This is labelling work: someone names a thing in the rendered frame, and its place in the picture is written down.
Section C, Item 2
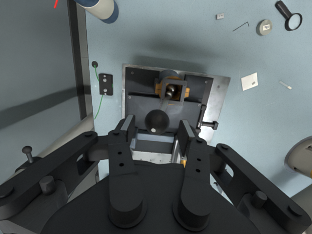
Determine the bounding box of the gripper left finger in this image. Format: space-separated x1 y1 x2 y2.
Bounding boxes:
0 114 150 229

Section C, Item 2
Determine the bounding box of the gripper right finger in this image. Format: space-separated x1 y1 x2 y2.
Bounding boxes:
172 118 309 232

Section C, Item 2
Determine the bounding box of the silver cradle tray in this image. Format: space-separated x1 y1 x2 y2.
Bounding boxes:
129 133 188 167

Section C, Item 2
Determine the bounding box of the black thumbscrew lever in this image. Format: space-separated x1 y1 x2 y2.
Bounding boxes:
196 104 219 134

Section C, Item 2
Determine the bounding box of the black ball joystick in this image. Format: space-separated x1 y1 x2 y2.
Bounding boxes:
144 83 182 136

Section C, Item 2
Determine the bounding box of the grey round knob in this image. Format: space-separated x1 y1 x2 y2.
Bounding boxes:
159 69 183 80

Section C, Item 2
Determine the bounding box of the black plate with two screws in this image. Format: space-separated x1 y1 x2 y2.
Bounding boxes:
98 73 114 97

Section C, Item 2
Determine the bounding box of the dark grey positioner body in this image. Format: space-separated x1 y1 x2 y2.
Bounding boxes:
124 67 215 134

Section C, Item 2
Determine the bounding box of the black round-headed pin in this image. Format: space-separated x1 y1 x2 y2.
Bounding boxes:
21 145 34 164

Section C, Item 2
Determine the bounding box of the white paper card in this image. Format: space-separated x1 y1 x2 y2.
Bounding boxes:
240 72 259 92

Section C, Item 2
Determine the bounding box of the white round housing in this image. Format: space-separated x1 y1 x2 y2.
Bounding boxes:
284 136 312 175

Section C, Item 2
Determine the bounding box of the small white tube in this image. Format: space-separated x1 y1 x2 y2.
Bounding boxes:
278 80 293 90

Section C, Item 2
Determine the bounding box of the black hex key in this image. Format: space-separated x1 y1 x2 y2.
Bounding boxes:
232 21 250 33

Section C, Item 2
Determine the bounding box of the grey round tin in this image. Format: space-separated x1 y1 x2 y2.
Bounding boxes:
255 19 273 37

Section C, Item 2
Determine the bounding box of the black magnifying glass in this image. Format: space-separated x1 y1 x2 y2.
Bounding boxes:
274 0 304 32

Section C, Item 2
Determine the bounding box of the green cable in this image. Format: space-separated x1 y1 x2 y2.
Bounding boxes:
93 63 114 120

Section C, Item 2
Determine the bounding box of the steel base plate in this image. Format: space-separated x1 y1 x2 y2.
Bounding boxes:
121 63 232 147

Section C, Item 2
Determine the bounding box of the black bench edge rail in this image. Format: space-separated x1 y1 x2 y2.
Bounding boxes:
66 0 95 120

